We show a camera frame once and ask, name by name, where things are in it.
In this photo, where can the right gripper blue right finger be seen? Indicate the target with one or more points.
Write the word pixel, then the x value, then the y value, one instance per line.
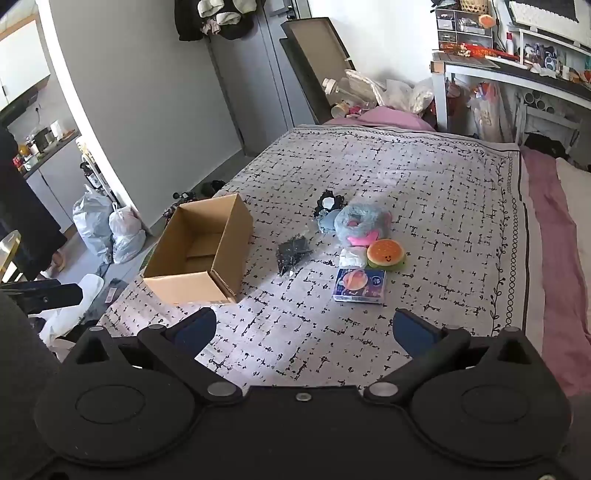
pixel 432 350

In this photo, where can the leaning dark board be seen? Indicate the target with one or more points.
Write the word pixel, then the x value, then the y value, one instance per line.
pixel 315 52

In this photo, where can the grey garbage bag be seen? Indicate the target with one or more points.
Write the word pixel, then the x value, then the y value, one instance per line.
pixel 90 215

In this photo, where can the pink bed sheet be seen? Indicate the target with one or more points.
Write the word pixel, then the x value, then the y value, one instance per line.
pixel 559 329

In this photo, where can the blue tissue pack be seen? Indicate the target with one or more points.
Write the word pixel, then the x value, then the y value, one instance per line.
pixel 355 285

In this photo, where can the open cardboard box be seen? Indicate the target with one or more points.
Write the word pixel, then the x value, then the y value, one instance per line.
pixel 201 254

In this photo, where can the grey fluffy plush toy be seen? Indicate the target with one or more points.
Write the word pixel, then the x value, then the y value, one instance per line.
pixel 360 224

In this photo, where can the clear plastic bottle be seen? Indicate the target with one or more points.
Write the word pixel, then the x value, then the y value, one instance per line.
pixel 340 91

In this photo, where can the white plastic-wrapped soft item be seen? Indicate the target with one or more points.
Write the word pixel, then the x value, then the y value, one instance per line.
pixel 353 257

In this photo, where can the hanging clothes on door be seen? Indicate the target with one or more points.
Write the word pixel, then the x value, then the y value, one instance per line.
pixel 231 19

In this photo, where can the white black patterned bedspread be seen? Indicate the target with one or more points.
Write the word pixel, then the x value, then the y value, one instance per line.
pixel 459 208

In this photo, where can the hamburger plush toy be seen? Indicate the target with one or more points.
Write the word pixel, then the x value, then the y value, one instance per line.
pixel 386 254

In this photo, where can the white desk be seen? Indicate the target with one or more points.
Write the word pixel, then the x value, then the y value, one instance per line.
pixel 444 66

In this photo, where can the white garbage bag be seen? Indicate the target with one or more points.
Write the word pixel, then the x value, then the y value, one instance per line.
pixel 127 234

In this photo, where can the pink pillow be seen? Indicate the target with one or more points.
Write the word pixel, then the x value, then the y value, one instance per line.
pixel 383 116

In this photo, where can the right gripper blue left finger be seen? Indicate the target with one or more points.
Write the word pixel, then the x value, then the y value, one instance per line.
pixel 176 348

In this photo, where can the black shiny plastic bag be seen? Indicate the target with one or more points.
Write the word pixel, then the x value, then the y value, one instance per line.
pixel 290 253

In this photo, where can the grey door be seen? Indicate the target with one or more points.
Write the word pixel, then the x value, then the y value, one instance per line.
pixel 263 95

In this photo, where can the blue denim pouch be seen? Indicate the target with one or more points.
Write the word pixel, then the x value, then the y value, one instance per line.
pixel 326 224

